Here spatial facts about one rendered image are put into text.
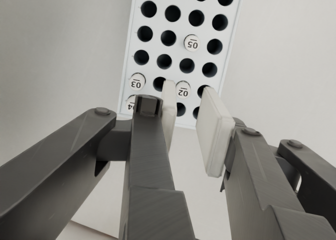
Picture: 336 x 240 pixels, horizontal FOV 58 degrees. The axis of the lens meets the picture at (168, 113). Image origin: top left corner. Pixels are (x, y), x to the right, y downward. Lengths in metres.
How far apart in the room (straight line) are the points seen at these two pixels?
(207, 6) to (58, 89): 0.16
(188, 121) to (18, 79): 0.17
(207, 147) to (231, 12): 0.13
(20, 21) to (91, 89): 0.09
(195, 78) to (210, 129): 0.11
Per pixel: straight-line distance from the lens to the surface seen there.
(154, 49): 0.25
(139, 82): 0.24
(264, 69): 0.30
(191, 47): 0.24
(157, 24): 0.25
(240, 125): 0.16
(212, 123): 0.15
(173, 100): 0.15
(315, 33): 0.31
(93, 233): 0.40
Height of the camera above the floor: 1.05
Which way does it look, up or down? 73 degrees down
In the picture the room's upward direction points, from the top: 178 degrees counter-clockwise
